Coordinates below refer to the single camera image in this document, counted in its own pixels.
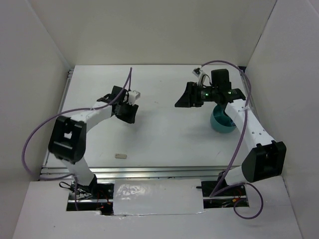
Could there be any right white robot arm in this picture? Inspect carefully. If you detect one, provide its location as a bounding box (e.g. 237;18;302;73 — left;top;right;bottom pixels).
174;68;287;195

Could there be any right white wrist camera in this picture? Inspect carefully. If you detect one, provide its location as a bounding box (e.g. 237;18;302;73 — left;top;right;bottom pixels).
192;67;210;87

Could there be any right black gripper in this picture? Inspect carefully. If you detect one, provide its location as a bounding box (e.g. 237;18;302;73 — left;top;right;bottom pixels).
174;81;218;108

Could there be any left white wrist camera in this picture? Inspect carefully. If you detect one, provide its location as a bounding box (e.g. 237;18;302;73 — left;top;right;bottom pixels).
128;91;141;105

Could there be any aluminium front rail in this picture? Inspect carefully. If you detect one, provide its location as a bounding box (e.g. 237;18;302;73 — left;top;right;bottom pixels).
38;166;277;180

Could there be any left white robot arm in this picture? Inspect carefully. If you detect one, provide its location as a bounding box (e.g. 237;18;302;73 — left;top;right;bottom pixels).
48;86;141;199

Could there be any teal round divided organizer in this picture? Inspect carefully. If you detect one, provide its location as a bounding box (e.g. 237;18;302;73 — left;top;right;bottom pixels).
210;105;236;133

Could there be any grey rectangular eraser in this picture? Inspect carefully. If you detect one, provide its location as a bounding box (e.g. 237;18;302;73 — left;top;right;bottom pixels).
115;154;127;159

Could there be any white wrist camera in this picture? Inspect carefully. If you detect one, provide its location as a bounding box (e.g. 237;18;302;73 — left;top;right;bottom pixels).
128;91;141;105
192;67;210;87

